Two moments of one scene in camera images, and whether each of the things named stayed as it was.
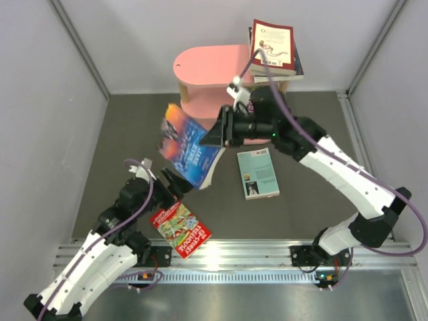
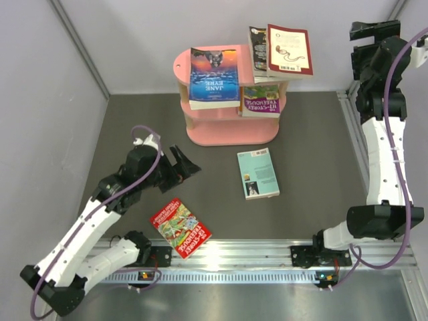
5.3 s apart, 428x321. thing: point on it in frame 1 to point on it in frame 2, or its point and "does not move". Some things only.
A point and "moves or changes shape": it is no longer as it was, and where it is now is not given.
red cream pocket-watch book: x=276 y=43 moves or changes shape
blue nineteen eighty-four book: x=265 y=78 does not move
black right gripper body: x=244 y=126 to x=360 y=57
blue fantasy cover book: x=180 y=144 to x=213 y=79
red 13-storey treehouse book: x=181 y=228 does not move
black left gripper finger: x=178 y=184 to x=184 y=167
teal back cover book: x=258 y=173 does not move
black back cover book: x=299 y=70 to x=258 y=39
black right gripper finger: x=214 y=136 to x=378 y=30
